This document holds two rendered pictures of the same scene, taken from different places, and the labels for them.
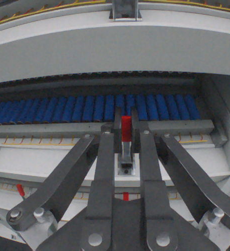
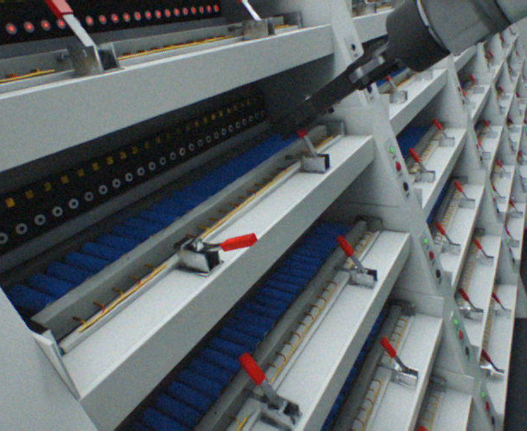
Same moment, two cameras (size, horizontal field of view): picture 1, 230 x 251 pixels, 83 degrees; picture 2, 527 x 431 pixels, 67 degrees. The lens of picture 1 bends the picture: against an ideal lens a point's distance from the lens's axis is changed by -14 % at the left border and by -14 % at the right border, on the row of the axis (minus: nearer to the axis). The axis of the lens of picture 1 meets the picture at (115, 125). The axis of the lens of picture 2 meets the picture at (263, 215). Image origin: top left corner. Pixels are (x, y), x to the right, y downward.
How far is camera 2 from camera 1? 52 cm
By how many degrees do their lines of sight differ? 52
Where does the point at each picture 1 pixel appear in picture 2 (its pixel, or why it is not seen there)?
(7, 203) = not seen: outside the picture
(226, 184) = (380, 150)
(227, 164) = (362, 135)
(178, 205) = (381, 239)
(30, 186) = (241, 387)
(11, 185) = not seen: outside the picture
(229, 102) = not seen: hidden behind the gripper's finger
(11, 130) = (190, 217)
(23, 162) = (249, 228)
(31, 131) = (217, 200)
